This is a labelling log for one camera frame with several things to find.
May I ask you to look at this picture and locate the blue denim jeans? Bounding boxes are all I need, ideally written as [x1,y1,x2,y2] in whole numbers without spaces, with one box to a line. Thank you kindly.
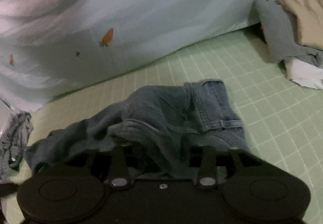
[24,79,249,176]

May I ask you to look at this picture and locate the green grid mat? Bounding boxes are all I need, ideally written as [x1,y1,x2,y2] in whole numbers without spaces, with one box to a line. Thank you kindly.
[0,27,323,224]

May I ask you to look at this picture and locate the grey plaid shirt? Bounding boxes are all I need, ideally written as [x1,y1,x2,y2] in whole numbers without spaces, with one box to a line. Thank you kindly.
[1,111,33,182]

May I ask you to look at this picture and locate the white folded garment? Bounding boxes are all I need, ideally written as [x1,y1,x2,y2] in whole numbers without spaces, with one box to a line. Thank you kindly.
[284,58,323,90]

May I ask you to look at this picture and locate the light blue carrot-print sheet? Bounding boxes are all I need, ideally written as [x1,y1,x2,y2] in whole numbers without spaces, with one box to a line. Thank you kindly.
[1,0,258,111]

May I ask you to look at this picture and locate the grey folded garment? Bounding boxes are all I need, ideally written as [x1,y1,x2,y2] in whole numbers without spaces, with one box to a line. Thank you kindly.
[256,0,322,68]

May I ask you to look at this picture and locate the beige folded garment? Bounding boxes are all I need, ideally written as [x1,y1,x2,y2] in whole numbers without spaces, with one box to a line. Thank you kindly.
[279,0,322,50]

